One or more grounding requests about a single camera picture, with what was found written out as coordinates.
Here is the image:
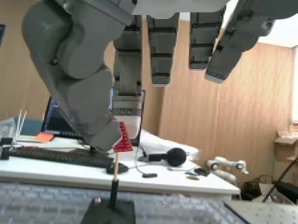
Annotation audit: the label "black keyboard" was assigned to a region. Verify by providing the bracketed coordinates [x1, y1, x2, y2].
[0, 145, 116, 169]

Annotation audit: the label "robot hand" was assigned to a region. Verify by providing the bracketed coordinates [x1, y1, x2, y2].
[20, 0, 298, 153]

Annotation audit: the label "small white jointed device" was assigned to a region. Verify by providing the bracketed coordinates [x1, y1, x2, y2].
[205, 155, 250, 185]

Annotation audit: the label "red circuit board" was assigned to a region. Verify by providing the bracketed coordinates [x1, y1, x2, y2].
[112, 121, 135, 154]

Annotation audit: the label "white desk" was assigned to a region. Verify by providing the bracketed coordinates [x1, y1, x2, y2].
[0, 132, 242, 202]

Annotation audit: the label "black mouse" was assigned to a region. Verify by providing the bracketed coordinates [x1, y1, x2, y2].
[105, 162, 131, 175]

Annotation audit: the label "thin stick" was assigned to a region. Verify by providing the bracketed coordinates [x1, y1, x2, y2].
[109, 152, 123, 206]

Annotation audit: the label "cardboard box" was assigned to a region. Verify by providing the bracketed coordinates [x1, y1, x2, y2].
[273, 129, 298, 162]

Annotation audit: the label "open black laptop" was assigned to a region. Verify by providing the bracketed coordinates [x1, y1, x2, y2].
[40, 88, 147, 148]

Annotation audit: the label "black plate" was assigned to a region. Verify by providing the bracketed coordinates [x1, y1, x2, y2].
[79, 197, 137, 224]

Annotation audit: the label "black headphones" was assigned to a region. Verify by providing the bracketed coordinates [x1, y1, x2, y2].
[148, 147, 190, 168]

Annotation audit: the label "orange paper note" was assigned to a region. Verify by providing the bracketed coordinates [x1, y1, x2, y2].
[32, 131, 56, 145]

